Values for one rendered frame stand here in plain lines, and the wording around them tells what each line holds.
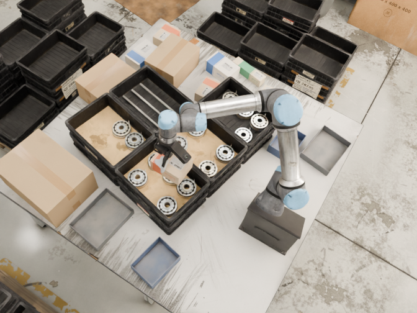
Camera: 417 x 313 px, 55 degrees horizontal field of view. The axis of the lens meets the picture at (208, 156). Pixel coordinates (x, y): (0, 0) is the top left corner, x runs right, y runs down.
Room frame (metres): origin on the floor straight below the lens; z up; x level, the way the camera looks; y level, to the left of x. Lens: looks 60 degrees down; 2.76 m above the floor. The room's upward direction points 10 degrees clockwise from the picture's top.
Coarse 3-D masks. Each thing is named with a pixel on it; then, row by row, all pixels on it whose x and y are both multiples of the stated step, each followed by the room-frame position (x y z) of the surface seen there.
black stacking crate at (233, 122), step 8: (232, 80) 1.59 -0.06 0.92; (224, 88) 1.56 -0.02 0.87; (232, 88) 1.58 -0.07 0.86; (240, 88) 1.55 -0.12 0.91; (208, 96) 1.44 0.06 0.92; (216, 96) 1.50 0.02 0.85; (256, 112) 1.46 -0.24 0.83; (264, 112) 1.44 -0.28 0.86; (224, 120) 1.36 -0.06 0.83; (232, 120) 1.37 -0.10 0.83; (240, 120) 1.38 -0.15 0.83; (248, 120) 1.39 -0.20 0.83; (232, 128) 1.32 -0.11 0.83; (248, 128) 1.34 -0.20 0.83; (272, 128) 1.37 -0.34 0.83; (256, 136) 1.29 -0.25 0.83; (264, 136) 1.30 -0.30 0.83; (256, 144) 1.24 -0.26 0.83; (248, 152) 1.18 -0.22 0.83
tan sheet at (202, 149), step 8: (184, 136) 1.21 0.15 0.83; (208, 136) 1.23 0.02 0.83; (216, 136) 1.24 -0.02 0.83; (192, 144) 1.16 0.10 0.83; (200, 144) 1.17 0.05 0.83; (208, 144) 1.18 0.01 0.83; (216, 144) 1.19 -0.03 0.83; (224, 144) 1.20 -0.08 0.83; (192, 152) 1.11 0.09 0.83; (200, 152) 1.12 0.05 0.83; (208, 152) 1.13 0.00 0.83; (200, 160) 1.07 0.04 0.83; (216, 160) 1.09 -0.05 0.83
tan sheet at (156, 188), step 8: (152, 152) 1.07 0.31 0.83; (144, 160) 1.01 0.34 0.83; (136, 168) 0.95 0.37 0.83; (144, 168) 0.96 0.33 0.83; (152, 176) 0.92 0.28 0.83; (160, 176) 0.93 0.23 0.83; (152, 184) 0.88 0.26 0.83; (160, 184) 0.89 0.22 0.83; (176, 184) 0.90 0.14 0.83; (144, 192) 0.83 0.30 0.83; (152, 192) 0.84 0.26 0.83; (160, 192) 0.84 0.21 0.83; (168, 192) 0.85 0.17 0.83; (176, 192) 0.86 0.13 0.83; (152, 200) 0.79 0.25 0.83; (176, 200) 0.81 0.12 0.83; (184, 200) 0.82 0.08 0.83
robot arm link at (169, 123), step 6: (162, 114) 0.90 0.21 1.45; (168, 114) 0.90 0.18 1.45; (174, 114) 0.91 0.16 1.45; (162, 120) 0.87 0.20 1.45; (168, 120) 0.87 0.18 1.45; (174, 120) 0.88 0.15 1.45; (162, 126) 0.86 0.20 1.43; (168, 126) 0.86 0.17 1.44; (174, 126) 0.87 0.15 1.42; (162, 132) 0.86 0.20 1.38; (168, 132) 0.86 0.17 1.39; (174, 132) 0.87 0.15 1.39; (168, 138) 0.86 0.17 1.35
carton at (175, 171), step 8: (152, 160) 0.86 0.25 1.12; (176, 160) 0.89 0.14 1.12; (192, 160) 0.90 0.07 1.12; (152, 168) 0.86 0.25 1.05; (160, 168) 0.84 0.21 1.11; (168, 168) 0.84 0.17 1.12; (176, 168) 0.84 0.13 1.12; (184, 168) 0.85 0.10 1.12; (168, 176) 0.82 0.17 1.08; (176, 176) 0.80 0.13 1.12; (184, 176) 0.84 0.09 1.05
